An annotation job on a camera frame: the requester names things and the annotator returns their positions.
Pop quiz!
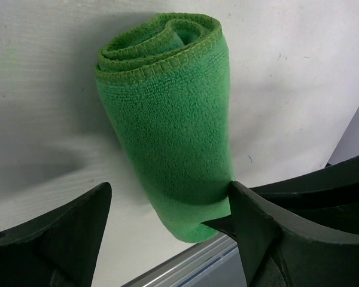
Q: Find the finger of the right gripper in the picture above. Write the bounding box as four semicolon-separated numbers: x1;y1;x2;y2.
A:
203;215;237;239

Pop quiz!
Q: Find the green microfiber towel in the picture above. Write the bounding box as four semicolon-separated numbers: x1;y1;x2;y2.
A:
95;13;234;243

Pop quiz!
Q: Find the aluminium mounting rail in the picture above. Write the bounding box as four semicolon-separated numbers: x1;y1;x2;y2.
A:
125;234;247;287

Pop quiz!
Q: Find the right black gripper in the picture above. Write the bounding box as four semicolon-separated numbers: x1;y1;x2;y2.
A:
227;154;359;287

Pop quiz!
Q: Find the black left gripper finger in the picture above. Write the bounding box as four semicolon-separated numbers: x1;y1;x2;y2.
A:
0;182;112;286

